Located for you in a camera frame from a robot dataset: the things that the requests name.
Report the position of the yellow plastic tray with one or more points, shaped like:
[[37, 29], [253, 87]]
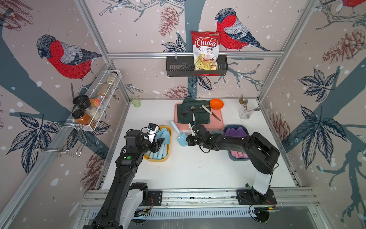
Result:
[[169, 144]]

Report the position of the purple shovel pink handle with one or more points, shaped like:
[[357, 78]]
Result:
[[239, 132]]

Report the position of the small green glass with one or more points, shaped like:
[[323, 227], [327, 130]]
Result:
[[135, 101]]

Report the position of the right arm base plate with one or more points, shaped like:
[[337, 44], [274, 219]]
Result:
[[249, 196]]

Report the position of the black wire basket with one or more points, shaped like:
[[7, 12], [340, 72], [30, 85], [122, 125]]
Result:
[[181, 66]]

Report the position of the orange spice jar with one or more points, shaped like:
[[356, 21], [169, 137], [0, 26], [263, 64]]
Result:
[[81, 117]]

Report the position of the dark metal spoon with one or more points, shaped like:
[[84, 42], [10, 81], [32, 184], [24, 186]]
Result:
[[190, 111]]

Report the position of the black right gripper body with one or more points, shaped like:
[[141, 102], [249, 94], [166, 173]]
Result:
[[193, 141]]

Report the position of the light blue shovel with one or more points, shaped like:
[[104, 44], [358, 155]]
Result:
[[161, 136], [182, 136]]

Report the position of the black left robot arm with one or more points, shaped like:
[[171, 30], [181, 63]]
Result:
[[124, 197]]

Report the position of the teal storage box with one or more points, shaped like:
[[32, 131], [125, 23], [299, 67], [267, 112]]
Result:
[[235, 155]]

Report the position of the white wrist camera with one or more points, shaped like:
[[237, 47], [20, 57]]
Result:
[[191, 125], [153, 129]]

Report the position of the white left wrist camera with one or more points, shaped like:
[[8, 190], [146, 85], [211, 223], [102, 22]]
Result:
[[153, 129]]

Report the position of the black lid spice jar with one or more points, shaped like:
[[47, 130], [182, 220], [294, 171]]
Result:
[[82, 101]]

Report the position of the white handled knife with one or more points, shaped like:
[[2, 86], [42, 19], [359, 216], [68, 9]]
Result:
[[210, 112]]

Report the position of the orange bowl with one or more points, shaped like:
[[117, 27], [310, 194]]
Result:
[[216, 104]]

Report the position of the clear cup with utensils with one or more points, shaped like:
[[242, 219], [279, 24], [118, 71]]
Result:
[[247, 108]]

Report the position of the white wire spice rack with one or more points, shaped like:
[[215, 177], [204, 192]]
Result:
[[99, 97]]

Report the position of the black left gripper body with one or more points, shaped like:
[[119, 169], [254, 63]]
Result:
[[153, 146]]

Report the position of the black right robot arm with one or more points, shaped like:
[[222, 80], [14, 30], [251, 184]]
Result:
[[262, 154]]

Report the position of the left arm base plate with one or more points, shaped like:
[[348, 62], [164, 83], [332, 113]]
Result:
[[150, 197]]

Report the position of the Chuba cassava chips bag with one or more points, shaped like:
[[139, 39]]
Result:
[[205, 50]]

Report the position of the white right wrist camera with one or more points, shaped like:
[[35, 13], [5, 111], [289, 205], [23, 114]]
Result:
[[191, 125]]

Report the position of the dark green cloth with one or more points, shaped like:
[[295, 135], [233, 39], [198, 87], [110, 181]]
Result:
[[201, 116]]

